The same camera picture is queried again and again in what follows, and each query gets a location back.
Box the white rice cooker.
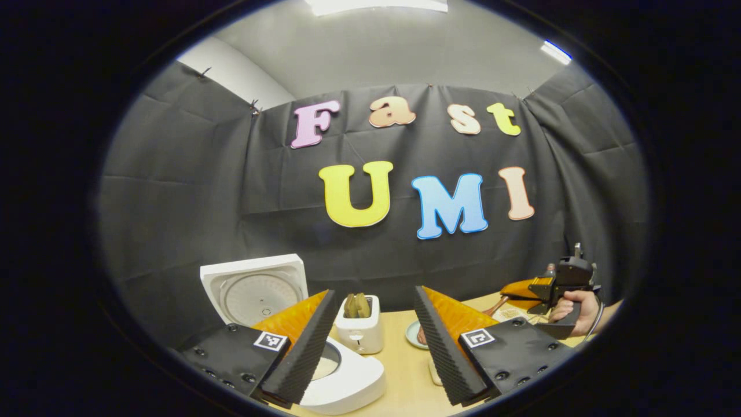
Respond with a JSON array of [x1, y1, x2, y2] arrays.
[[200, 254, 387, 416]]

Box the black backdrop cloth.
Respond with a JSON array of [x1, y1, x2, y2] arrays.
[[97, 61, 649, 348]]

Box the light green plate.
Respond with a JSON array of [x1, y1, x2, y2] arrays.
[[405, 320, 430, 350]]

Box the white divided dish with rice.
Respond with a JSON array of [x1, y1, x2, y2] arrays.
[[492, 307, 537, 324]]

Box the long ceiling light panel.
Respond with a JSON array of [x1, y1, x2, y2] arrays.
[[306, 0, 450, 17]]

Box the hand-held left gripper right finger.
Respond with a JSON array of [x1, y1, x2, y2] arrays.
[[413, 285, 577, 407]]

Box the brown wooden spoon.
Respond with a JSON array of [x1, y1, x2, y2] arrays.
[[483, 295, 511, 318]]

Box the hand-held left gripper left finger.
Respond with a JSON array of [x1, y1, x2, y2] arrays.
[[177, 288, 338, 409]]

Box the small ceiling light panel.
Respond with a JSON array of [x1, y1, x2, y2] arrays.
[[541, 40, 573, 65]]

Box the white toaster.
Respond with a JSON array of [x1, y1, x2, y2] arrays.
[[335, 295, 384, 356]]

